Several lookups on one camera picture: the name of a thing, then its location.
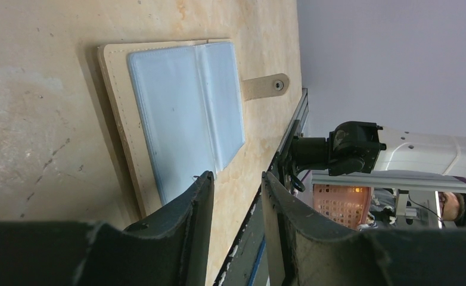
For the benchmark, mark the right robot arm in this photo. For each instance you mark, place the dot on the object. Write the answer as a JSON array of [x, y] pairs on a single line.
[[364, 147]]

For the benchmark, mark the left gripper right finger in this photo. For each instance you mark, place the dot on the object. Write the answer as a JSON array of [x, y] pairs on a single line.
[[306, 248]]

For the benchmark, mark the person in striped shirt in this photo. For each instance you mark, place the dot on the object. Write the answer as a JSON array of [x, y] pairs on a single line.
[[453, 207]]

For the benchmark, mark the pink perforated plastic crate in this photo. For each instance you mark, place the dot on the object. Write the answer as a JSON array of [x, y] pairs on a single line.
[[346, 205]]

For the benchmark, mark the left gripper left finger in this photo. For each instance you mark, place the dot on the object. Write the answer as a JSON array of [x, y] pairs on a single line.
[[168, 247]]

